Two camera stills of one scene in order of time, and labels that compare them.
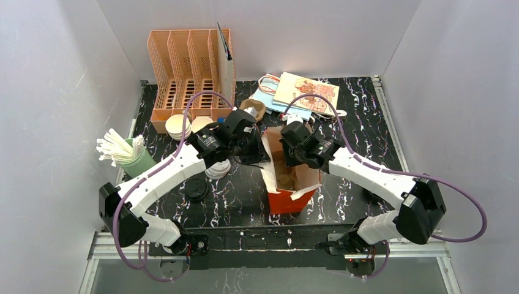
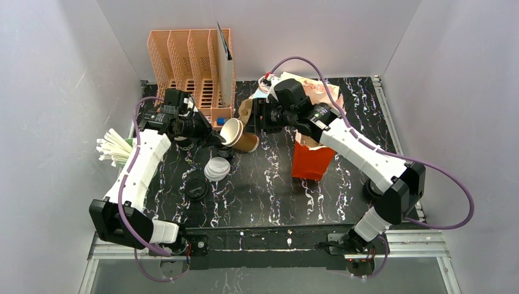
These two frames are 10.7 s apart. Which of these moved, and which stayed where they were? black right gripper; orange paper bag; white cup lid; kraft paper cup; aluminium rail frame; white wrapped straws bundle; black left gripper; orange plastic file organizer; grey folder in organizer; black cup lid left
Moved: black right gripper; black left gripper; orange paper bag; kraft paper cup
Stayed: white cup lid; aluminium rail frame; orange plastic file organizer; white wrapped straws bundle; black cup lid left; grey folder in organizer
